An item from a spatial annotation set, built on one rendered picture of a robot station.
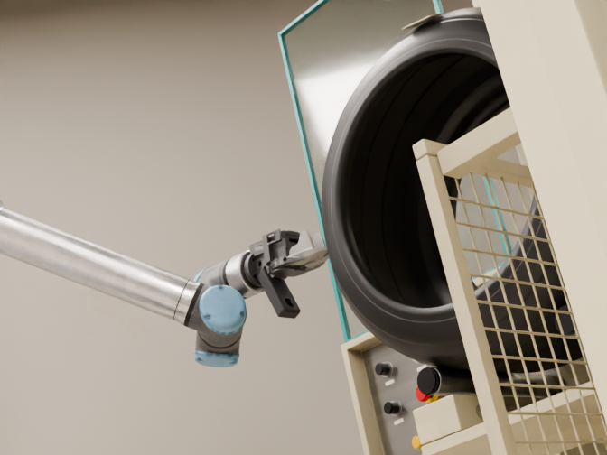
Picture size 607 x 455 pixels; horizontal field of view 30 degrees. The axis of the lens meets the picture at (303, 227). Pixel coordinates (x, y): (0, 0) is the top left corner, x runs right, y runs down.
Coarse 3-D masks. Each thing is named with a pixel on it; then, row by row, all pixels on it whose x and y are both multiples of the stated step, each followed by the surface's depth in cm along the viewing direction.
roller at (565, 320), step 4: (560, 308) 166; (564, 308) 165; (560, 316) 166; (564, 316) 165; (568, 316) 165; (556, 320) 166; (560, 320) 165; (564, 320) 165; (568, 320) 164; (556, 324) 166; (564, 324) 165; (568, 324) 164; (572, 324) 164; (556, 328) 166; (564, 328) 165; (568, 328) 164; (572, 328) 164; (560, 332) 166; (564, 332) 165; (568, 332) 164; (572, 332) 164
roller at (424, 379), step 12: (420, 372) 184; (432, 372) 182; (444, 372) 183; (456, 372) 186; (468, 372) 188; (504, 372) 196; (420, 384) 183; (432, 384) 182; (444, 384) 182; (456, 384) 184; (468, 384) 186; (540, 384) 200; (552, 384) 203; (528, 396) 199; (540, 396) 201
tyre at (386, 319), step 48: (432, 48) 185; (480, 48) 178; (384, 96) 195; (432, 96) 212; (480, 96) 213; (336, 144) 199; (384, 144) 213; (336, 192) 197; (384, 192) 215; (336, 240) 196; (384, 240) 214; (432, 240) 217; (528, 240) 166; (384, 288) 207; (432, 288) 214; (480, 288) 171; (528, 288) 166; (384, 336) 188; (432, 336) 178; (528, 336) 171
